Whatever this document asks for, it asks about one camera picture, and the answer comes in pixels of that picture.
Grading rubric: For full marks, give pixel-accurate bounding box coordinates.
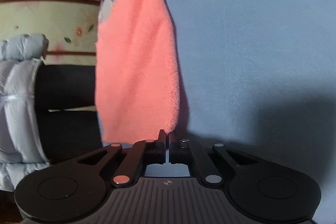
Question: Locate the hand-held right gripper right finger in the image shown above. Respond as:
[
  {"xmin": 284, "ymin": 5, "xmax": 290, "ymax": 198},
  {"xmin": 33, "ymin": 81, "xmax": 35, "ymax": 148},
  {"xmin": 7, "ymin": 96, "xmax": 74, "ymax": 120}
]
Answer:
[{"xmin": 169, "ymin": 134, "xmax": 259, "ymax": 185}]

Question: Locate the pale puffer jacket sleeve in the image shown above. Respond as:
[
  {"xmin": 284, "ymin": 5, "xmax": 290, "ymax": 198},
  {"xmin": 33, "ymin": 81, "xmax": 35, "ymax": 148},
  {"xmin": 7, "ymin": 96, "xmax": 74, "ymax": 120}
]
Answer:
[{"xmin": 0, "ymin": 33, "xmax": 51, "ymax": 192}]

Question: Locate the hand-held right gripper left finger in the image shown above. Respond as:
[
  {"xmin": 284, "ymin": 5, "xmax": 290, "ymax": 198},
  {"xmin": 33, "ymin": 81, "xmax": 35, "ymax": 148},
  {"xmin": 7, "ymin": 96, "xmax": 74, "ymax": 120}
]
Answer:
[{"xmin": 76, "ymin": 130, "xmax": 167, "ymax": 188}]

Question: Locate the floral sliding door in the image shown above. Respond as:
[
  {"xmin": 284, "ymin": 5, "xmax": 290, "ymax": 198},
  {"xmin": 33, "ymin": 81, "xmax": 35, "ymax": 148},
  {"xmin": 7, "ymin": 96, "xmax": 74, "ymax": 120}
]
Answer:
[{"xmin": 0, "ymin": 0, "xmax": 102, "ymax": 67}]

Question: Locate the coral fleece garment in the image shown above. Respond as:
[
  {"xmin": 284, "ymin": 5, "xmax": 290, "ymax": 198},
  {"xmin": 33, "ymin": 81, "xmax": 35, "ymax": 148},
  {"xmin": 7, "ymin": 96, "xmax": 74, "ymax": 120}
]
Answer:
[{"xmin": 94, "ymin": 0, "xmax": 182, "ymax": 145}]

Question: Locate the striped bed sheet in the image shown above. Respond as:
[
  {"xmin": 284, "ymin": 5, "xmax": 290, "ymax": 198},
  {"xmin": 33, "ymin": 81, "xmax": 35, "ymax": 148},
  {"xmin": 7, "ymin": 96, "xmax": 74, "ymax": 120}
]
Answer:
[{"xmin": 97, "ymin": 0, "xmax": 336, "ymax": 178}]

